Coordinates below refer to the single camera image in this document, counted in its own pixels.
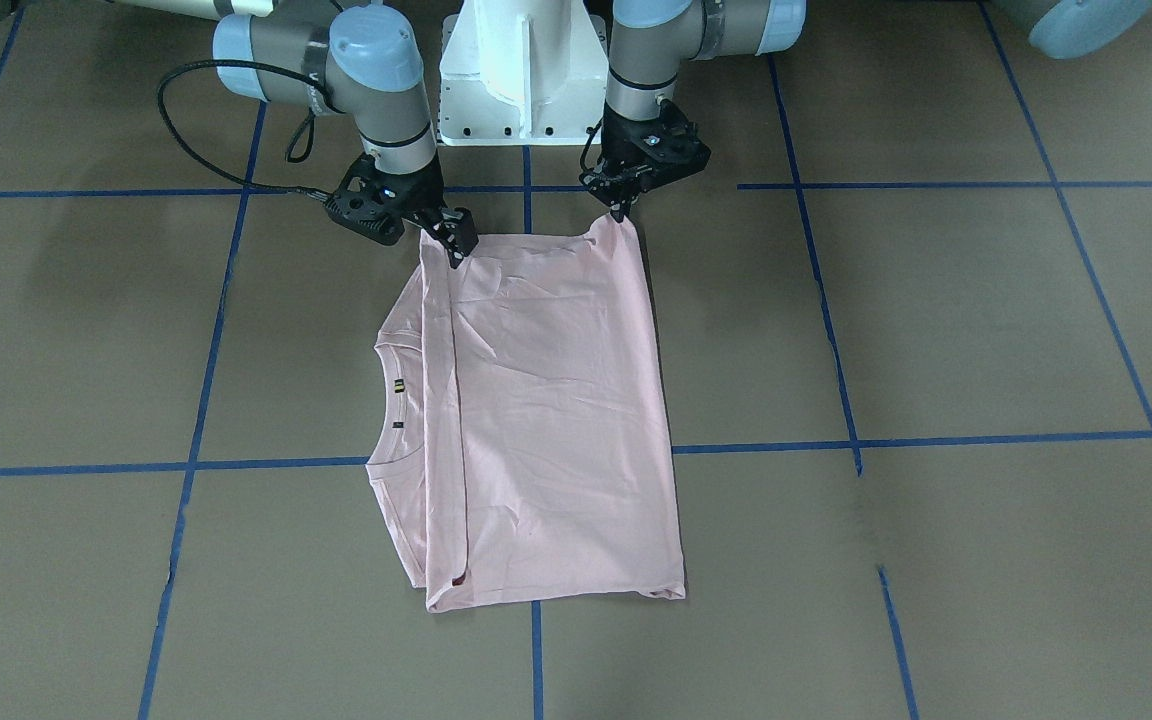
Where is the crossing blue tape strip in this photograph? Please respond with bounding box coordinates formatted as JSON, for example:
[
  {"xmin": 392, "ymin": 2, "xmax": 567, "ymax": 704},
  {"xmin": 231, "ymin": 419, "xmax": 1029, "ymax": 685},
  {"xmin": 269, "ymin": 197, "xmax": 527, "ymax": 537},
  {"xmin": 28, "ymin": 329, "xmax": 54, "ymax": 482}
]
[{"xmin": 0, "ymin": 430, "xmax": 1152, "ymax": 478}]

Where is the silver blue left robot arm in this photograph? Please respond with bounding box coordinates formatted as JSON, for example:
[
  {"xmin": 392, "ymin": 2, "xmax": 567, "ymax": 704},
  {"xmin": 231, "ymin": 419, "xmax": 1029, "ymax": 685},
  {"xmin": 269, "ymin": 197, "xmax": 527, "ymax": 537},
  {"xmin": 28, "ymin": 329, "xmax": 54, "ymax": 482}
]
[{"xmin": 579, "ymin": 1, "xmax": 1152, "ymax": 222}]

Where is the long blue tape strip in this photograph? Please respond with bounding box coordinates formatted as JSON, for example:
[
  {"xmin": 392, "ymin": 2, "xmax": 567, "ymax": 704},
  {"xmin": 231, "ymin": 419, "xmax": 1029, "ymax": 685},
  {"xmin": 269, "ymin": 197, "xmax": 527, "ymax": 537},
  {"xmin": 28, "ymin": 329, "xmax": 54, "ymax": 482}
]
[{"xmin": 136, "ymin": 100, "xmax": 272, "ymax": 720}]

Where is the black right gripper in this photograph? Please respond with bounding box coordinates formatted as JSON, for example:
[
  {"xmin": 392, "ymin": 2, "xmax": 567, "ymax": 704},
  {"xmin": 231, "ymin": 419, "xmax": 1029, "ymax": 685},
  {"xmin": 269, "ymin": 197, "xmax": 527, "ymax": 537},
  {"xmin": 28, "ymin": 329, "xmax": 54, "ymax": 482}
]
[{"xmin": 324, "ymin": 154, "xmax": 479, "ymax": 270}]

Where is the pink Snoopy shirt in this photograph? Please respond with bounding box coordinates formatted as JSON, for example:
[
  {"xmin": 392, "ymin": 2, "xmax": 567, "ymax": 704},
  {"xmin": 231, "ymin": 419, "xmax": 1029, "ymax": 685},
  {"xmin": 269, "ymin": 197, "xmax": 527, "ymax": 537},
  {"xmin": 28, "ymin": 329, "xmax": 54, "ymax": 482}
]
[{"xmin": 367, "ymin": 217, "xmax": 685, "ymax": 612}]

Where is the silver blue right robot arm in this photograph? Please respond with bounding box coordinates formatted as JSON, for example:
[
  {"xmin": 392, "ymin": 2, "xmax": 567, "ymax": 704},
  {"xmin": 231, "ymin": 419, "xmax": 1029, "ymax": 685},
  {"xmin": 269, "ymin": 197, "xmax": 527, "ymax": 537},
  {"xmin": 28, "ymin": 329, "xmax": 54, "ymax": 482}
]
[{"xmin": 154, "ymin": 1, "xmax": 477, "ymax": 268}]

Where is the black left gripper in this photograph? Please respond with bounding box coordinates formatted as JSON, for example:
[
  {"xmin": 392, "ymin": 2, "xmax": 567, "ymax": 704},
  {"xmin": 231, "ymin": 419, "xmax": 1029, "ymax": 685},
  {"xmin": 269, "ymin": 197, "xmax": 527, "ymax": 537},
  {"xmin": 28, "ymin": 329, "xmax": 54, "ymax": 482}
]
[{"xmin": 579, "ymin": 100, "xmax": 710, "ymax": 223}]

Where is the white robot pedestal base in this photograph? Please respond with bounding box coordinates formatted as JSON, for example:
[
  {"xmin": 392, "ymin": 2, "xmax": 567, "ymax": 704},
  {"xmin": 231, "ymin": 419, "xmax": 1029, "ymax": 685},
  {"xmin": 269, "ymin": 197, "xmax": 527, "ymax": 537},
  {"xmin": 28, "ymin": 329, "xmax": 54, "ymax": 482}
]
[{"xmin": 435, "ymin": 1, "xmax": 608, "ymax": 146}]

